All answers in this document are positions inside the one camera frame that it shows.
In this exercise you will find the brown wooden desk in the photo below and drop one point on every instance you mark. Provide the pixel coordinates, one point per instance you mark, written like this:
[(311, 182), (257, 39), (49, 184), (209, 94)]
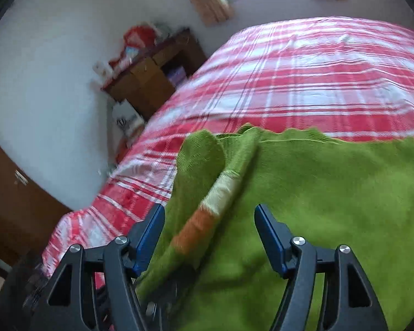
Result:
[(141, 82)]

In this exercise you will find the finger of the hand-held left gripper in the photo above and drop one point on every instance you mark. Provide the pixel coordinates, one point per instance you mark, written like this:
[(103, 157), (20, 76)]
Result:
[(165, 296)]

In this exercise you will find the green orange striped knit sweater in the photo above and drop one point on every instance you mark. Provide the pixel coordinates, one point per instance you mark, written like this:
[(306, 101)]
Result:
[(314, 196)]

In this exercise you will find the bed with red plaid sheet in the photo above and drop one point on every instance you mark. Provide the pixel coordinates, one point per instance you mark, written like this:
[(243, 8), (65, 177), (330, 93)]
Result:
[(296, 76)]

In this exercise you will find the white paper bag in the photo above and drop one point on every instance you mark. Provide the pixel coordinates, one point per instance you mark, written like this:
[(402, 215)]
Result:
[(124, 119)]

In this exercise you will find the stack of books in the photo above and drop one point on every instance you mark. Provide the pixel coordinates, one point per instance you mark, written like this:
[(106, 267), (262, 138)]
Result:
[(176, 75)]

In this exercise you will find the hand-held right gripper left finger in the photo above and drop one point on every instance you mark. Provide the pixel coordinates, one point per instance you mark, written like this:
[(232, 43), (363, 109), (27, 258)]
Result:
[(148, 238)]

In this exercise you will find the brown wooden wardrobe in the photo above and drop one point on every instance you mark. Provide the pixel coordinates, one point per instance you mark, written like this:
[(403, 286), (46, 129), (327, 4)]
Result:
[(13, 213)]

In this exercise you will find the red gift box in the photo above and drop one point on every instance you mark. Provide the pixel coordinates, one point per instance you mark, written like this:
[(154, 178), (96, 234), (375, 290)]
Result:
[(138, 36)]

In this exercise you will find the white card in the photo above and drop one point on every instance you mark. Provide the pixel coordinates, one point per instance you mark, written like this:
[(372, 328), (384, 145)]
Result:
[(101, 68)]

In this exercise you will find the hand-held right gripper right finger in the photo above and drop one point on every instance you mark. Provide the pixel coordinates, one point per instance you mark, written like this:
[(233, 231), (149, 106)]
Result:
[(271, 238)]

